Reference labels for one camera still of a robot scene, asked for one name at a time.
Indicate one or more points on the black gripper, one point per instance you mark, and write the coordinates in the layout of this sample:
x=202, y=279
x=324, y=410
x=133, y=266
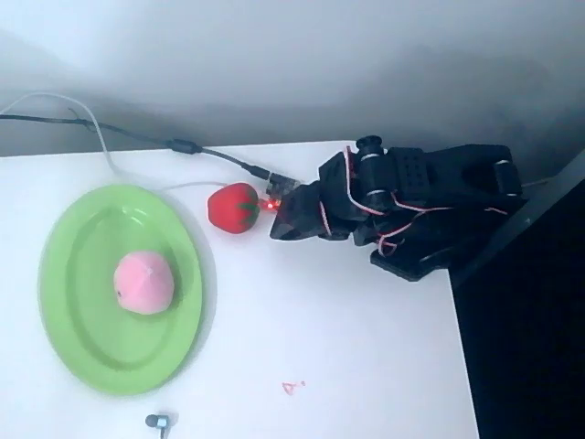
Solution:
x=294, y=219

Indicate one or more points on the pink plush ball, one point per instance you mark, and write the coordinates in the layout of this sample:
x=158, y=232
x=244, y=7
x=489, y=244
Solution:
x=144, y=283

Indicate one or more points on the green oval plate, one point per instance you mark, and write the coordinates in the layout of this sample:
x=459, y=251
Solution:
x=121, y=347

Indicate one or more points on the motor controller board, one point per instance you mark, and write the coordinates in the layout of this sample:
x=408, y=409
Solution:
x=276, y=185

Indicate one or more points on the red plush strawberry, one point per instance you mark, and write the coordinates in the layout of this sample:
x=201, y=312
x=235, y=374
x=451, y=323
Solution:
x=228, y=208

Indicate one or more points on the grey earphone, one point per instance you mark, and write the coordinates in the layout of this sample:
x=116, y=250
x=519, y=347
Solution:
x=160, y=420

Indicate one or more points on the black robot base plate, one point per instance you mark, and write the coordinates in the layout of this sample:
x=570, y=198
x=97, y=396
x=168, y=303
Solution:
x=411, y=263

